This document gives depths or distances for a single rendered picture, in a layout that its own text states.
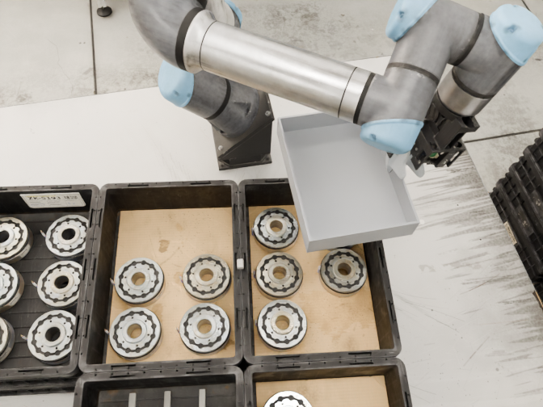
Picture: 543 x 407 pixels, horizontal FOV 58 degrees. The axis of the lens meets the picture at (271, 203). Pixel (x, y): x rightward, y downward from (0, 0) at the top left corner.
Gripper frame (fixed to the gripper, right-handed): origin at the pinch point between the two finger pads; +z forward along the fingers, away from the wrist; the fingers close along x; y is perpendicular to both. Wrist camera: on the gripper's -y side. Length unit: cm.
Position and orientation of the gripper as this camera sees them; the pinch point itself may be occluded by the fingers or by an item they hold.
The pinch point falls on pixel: (393, 164)
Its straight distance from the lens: 97.4
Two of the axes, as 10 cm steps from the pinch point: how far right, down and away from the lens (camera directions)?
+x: 9.3, -1.0, 3.6
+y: 2.7, 8.5, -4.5
